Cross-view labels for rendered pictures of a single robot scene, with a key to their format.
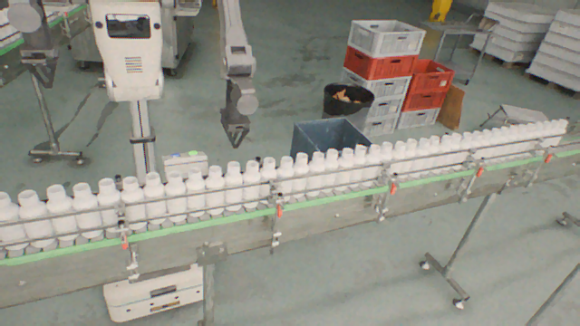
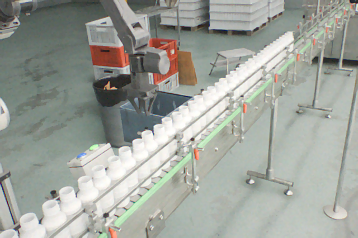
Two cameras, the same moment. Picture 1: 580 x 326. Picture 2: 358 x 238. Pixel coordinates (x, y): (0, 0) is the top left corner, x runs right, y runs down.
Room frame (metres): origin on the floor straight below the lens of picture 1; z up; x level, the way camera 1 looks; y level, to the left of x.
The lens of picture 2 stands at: (-0.07, 0.57, 1.71)
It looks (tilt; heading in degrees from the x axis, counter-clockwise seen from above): 26 degrees down; 332
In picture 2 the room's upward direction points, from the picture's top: 4 degrees counter-clockwise
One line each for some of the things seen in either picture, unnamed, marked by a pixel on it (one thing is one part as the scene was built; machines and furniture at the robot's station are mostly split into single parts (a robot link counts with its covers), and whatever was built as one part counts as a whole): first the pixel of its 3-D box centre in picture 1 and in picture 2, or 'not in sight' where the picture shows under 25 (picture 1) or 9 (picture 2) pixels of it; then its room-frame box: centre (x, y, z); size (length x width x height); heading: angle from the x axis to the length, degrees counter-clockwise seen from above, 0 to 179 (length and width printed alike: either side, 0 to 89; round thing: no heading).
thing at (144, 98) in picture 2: (235, 132); (143, 101); (0.90, 0.17, 1.28); 0.07 x 0.07 x 0.09; 28
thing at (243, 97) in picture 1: (242, 83); (148, 52); (0.87, 0.15, 1.45); 0.12 x 0.09 x 0.12; 29
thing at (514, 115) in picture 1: (513, 125); (231, 64); (3.82, -2.45, 0.21); 0.61 x 0.47 x 0.41; 171
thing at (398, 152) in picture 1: (394, 161); (229, 91); (1.20, -0.41, 1.08); 0.06 x 0.06 x 0.17
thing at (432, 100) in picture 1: (413, 93); (154, 68); (4.01, -1.30, 0.33); 0.61 x 0.41 x 0.22; 121
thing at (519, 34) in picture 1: (518, 34); (189, 5); (7.73, -4.14, 0.50); 1.23 x 1.05 x 1.00; 116
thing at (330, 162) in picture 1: (328, 170); (198, 114); (1.07, -0.14, 1.08); 0.06 x 0.06 x 0.17
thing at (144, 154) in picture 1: (146, 168); (4, 212); (1.36, 0.69, 0.74); 0.11 x 0.11 x 0.40; 28
